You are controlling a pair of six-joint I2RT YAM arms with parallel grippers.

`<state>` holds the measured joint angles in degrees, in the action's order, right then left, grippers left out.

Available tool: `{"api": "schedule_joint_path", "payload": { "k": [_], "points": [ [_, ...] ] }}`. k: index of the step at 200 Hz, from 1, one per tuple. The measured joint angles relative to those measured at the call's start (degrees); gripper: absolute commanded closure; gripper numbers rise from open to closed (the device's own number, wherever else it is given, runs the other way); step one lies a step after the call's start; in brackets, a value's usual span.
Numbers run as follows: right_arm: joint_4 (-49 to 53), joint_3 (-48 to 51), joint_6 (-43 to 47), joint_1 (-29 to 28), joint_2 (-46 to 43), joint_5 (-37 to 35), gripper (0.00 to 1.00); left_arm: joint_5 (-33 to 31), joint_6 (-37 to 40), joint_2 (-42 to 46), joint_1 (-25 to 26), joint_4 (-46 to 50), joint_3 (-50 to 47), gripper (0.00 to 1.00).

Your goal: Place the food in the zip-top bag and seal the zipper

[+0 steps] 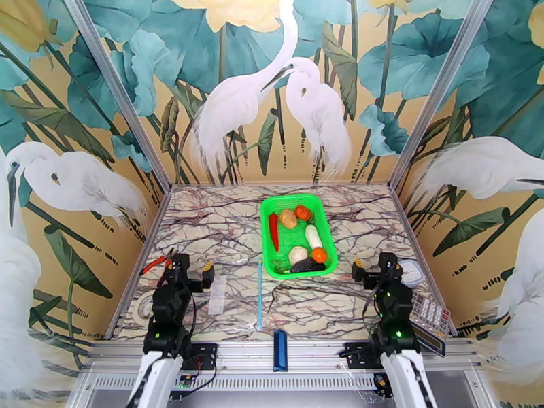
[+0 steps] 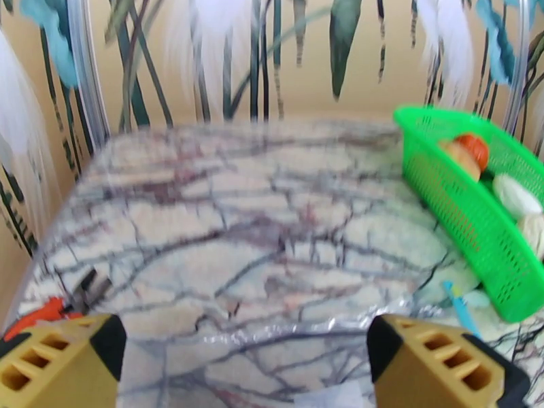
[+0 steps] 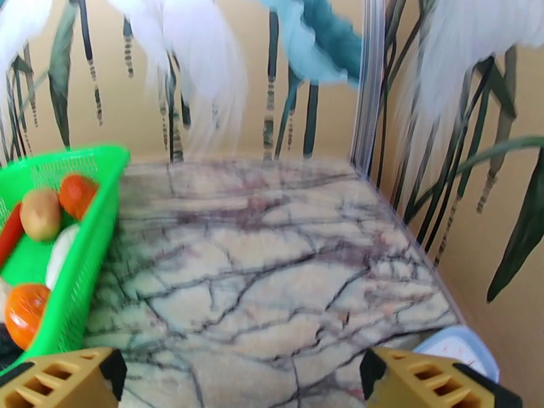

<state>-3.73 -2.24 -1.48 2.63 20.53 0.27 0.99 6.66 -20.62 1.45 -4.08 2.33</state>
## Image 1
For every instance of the white radish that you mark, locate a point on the white radish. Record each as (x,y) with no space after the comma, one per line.
(314,237)

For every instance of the green plastic basket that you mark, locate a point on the green plastic basket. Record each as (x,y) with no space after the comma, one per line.
(297,237)

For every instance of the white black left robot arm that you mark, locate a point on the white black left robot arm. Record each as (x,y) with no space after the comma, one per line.
(163,307)

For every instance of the black power connector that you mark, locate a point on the black power connector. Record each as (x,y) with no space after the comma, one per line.
(382,383)

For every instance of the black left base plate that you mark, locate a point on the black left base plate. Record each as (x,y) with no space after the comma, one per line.
(204,356)

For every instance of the white garlic bulb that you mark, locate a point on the white garlic bulb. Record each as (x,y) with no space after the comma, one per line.
(298,255)

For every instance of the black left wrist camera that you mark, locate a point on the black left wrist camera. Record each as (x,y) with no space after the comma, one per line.
(178,262)

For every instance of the green vegetable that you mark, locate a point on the green vegetable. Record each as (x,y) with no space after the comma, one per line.
(280,266)

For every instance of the small green circuit board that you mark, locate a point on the small green circuit board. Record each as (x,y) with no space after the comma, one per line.
(187,381)

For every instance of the blue metal block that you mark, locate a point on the blue metal block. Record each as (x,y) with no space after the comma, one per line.
(280,349)

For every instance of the aluminium frame post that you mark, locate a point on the aluminium frame post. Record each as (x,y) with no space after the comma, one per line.
(114,79)
(444,79)

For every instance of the black eggplant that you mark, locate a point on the black eggplant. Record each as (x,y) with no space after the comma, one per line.
(308,266)

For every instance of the clear zip-top bag blue zipper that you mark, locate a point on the clear zip-top bag blue zipper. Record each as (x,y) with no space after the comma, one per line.
(238,292)

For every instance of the brown potato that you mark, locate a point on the brown potato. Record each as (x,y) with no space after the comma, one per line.
(288,219)

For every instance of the beige tape roll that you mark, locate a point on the beige tape roll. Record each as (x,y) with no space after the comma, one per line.
(137,313)

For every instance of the aluminium frame rail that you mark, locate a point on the aluminium frame rail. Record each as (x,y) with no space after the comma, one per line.
(246,356)

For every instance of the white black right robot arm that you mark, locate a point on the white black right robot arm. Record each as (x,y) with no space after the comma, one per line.
(393,311)

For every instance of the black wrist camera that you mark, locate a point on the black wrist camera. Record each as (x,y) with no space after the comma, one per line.
(178,262)
(391,261)

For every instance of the orange mandarin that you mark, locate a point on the orange mandarin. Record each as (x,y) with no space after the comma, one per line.
(319,255)

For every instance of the grey desk calculator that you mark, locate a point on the grey desk calculator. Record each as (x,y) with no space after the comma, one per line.
(429,317)

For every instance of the red tomato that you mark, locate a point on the red tomato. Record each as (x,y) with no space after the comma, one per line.
(303,213)

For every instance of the round white container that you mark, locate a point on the round white container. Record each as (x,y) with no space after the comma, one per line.
(412,273)

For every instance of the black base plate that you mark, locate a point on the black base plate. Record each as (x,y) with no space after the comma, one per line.
(359,355)
(204,356)

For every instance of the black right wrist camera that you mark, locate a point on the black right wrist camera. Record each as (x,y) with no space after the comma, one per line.
(391,261)

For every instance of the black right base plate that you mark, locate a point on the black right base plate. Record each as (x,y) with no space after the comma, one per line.
(359,355)

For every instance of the red chili pepper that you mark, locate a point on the red chili pepper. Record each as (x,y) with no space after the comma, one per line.
(274,230)

